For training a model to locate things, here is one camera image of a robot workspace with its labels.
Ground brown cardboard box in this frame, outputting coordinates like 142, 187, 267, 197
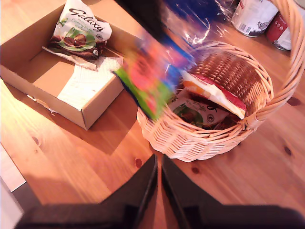
0, 3, 126, 131

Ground woven wicker basket with handle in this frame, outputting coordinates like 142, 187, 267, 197
137, 0, 305, 163

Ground white tin can red lines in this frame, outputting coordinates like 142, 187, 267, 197
231, 0, 279, 38

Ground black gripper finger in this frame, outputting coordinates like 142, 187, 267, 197
162, 155, 222, 229
102, 154, 158, 229
115, 0, 165, 40

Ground blue Terry's mini eggs bag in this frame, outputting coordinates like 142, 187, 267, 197
113, 0, 220, 121

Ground white printed paper sheet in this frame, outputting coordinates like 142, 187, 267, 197
57, 56, 124, 111

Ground white tin can red label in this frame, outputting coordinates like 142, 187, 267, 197
265, 13, 293, 51

